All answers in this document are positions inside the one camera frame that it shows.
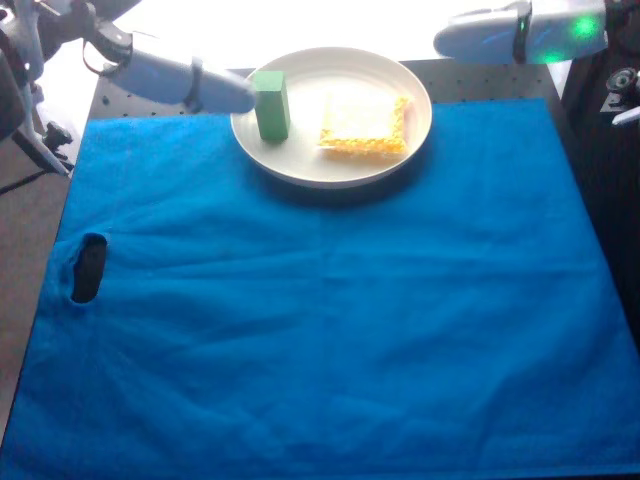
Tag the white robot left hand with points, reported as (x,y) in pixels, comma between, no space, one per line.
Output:
(165,80)

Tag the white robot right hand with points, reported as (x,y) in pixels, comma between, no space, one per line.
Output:
(480,37)

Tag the green rectangular block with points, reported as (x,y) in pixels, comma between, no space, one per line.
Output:
(272,112)

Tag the bag of yellow corn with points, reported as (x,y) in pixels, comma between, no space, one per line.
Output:
(365,140)

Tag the white round plate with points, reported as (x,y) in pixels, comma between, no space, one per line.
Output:
(305,160)

